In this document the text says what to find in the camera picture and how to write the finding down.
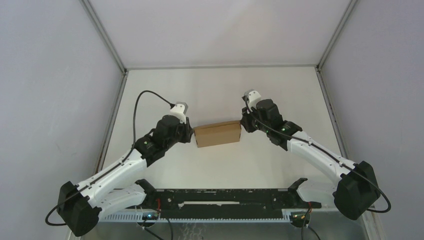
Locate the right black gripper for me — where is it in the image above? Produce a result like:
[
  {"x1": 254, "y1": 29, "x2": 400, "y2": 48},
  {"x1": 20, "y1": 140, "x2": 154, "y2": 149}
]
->
[{"x1": 239, "y1": 103, "x2": 271, "y2": 134}]

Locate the brown cardboard box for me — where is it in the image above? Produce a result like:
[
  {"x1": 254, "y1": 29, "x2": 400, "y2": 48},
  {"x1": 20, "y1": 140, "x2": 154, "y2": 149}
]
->
[{"x1": 194, "y1": 120, "x2": 242, "y2": 148}]

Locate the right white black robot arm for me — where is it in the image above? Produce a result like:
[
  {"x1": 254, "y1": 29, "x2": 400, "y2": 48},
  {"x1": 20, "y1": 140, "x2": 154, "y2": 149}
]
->
[{"x1": 240, "y1": 96, "x2": 383, "y2": 220}]

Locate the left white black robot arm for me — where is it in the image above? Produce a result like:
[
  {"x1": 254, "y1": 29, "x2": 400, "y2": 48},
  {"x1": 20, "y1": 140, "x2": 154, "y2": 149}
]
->
[{"x1": 56, "y1": 114, "x2": 193, "y2": 237}]

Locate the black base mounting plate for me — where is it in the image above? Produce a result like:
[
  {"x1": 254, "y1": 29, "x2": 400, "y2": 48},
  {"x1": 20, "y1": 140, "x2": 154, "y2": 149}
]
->
[{"x1": 136, "y1": 179, "x2": 322, "y2": 218}]

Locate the left green circuit board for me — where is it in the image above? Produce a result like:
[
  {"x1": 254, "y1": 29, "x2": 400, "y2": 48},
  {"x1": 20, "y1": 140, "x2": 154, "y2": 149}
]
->
[{"x1": 142, "y1": 213, "x2": 159, "y2": 221}]

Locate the green circuit board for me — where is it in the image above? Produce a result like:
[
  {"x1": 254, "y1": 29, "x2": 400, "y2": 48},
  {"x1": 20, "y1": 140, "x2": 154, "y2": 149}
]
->
[
  {"x1": 290, "y1": 213, "x2": 311, "y2": 223},
  {"x1": 142, "y1": 213, "x2": 159, "y2": 221}
]

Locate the right green circuit board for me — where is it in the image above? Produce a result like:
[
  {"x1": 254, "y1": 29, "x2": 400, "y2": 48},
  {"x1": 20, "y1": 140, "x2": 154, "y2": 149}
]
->
[{"x1": 290, "y1": 213, "x2": 311, "y2": 223}]

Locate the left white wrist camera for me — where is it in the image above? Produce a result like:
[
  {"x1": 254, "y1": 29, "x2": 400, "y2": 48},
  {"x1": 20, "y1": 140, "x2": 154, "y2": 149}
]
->
[{"x1": 169, "y1": 102, "x2": 188, "y2": 124}]

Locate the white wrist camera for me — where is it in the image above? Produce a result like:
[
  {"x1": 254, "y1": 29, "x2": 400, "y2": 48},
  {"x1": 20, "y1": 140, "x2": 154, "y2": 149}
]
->
[
  {"x1": 169, "y1": 102, "x2": 188, "y2": 124},
  {"x1": 242, "y1": 89, "x2": 262, "y2": 111}
]

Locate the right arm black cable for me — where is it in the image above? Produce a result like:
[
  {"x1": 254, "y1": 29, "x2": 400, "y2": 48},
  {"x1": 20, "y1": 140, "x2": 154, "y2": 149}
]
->
[{"x1": 243, "y1": 94, "x2": 392, "y2": 214}]

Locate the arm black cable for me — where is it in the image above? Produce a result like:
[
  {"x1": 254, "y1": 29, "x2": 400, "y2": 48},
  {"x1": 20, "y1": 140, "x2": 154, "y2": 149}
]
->
[
  {"x1": 243, "y1": 94, "x2": 392, "y2": 214},
  {"x1": 44, "y1": 90, "x2": 176, "y2": 227}
]

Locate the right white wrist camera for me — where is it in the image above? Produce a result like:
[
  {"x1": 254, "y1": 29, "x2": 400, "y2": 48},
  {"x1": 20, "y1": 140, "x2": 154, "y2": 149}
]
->
[{"x1": 242, "y1": 89, "x2": 262, "y2": 111}]

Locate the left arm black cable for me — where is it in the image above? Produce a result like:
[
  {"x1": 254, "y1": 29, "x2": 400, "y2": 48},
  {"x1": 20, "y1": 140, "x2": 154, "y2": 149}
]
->
[{"x1": 44, "y1": 90, "x2": 176, "y2": 227}]

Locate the white slotted cable duct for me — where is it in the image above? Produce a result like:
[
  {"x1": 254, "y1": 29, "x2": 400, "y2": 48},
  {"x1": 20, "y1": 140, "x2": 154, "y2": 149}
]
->
[{"x1": 99, "y1": 211, "x2": 292, "y2": 223}]

